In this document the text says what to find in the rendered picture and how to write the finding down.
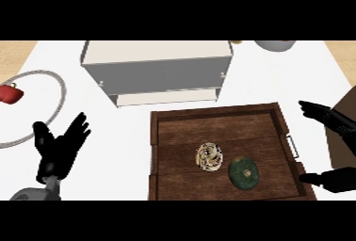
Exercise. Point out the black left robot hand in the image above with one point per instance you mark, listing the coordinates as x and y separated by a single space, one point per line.
54 150

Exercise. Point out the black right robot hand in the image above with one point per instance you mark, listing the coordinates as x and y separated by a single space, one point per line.
338 120

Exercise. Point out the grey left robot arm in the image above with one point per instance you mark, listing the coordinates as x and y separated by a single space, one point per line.
37 193

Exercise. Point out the cream and brown cupcake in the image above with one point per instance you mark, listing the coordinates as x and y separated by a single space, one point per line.
208 157

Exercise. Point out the brown wooden tray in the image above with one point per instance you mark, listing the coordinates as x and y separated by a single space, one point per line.
193 131

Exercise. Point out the white tiered shelf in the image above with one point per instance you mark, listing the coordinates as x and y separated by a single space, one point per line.
156 73

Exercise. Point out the dark brown flat block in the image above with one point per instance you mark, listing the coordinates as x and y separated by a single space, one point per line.
340 153

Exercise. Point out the red bell pepper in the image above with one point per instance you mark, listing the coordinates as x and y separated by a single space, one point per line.
9 94

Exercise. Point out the dark green squash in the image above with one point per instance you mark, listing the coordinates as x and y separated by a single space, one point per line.
242 172

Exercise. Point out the grey bowl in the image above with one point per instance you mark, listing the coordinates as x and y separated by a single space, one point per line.
275 45

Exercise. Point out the small yellowish object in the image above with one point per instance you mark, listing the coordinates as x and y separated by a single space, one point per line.
236 41

